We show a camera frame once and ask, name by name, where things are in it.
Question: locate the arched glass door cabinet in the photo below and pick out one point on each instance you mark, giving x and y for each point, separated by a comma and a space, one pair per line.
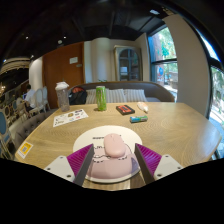
128, 64

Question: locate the brown wooden door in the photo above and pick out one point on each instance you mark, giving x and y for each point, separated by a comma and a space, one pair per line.
60, 71

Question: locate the pink computer mouse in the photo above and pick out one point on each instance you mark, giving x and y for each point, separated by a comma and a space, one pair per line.
114, 146

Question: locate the striped cushion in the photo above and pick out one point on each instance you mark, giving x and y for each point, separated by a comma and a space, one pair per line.
136, 95
91, 96
116, 96

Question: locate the crumpled white tissue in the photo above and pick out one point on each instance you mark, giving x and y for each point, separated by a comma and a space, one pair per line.
142, 107

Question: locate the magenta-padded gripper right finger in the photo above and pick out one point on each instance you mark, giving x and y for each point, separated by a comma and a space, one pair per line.
160, 165

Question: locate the clear shaker bottle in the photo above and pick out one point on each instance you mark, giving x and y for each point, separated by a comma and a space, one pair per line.
62, 98

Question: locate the large dark framed window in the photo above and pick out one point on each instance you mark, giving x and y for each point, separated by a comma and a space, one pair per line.
218, 100

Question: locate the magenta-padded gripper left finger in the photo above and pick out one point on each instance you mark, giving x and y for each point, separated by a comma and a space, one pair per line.
63, 166

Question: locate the printed paper sheet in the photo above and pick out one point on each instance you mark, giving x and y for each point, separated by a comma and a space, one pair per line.
70, 117

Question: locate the person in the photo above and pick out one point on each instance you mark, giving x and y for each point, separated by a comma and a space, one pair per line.
30, 96

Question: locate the yellow square sticker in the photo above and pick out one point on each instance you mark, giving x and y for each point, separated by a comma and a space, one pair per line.
25, 150

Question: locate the black backpack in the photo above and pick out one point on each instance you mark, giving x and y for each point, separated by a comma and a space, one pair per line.
78, 96

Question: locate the black and red small box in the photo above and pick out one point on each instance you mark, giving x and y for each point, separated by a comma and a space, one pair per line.
125, 109

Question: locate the group of white chairs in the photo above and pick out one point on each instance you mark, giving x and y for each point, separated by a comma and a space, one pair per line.
40, 100

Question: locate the brown curved sofa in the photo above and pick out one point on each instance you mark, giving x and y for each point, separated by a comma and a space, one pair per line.
160, 91

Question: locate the green small pack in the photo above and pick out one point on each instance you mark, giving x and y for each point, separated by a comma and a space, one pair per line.
138, 119

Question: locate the grey tufted chair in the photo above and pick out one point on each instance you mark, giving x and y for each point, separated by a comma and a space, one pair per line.
30, 125

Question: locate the white door sign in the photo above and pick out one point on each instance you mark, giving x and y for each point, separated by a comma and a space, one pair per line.
73, 60

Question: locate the white mouse pad pink rest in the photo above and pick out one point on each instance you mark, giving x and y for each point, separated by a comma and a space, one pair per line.
106, 168

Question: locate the green drink can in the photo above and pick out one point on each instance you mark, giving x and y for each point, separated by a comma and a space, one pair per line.
101, 99

